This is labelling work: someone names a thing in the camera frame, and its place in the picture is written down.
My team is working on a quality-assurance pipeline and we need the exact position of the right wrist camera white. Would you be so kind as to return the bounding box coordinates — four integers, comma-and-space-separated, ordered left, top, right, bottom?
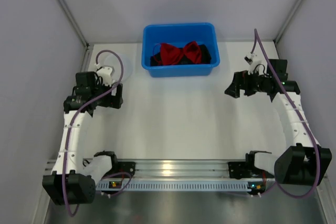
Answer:
244, 53, 261, 74

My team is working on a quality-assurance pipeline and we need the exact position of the white mesh laundry bag left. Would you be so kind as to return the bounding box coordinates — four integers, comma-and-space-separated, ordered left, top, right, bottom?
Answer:
103, 53, 133, 82

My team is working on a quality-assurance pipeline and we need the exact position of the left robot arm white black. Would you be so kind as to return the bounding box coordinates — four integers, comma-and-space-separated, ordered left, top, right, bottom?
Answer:
42, 67, 135, 206

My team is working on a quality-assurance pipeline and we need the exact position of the aluminium mounting rail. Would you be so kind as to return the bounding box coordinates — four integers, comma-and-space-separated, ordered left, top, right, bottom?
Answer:
43, 158, 329, 180

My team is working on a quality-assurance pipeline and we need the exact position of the blue plastic bin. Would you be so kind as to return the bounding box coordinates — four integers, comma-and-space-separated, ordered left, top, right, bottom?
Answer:
141, 23, 220, 77

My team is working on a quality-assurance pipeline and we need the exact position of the black garment in bin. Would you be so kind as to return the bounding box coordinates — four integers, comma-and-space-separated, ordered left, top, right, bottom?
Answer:
150, 45, 212, 67

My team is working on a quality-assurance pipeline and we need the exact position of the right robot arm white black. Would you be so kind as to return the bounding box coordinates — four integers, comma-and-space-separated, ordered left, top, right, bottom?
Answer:
225, 57, 332, 186

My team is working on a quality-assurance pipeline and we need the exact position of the red bra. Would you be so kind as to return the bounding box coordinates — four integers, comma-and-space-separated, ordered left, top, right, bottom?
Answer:
153, 40, 202, 66

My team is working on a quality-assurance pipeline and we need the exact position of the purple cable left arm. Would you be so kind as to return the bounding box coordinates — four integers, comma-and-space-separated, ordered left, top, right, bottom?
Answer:
62, 49, 132, 217

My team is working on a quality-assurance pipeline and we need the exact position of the slotted cable duct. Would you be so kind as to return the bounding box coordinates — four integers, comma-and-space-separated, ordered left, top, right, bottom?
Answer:
96, 180, 266, 192

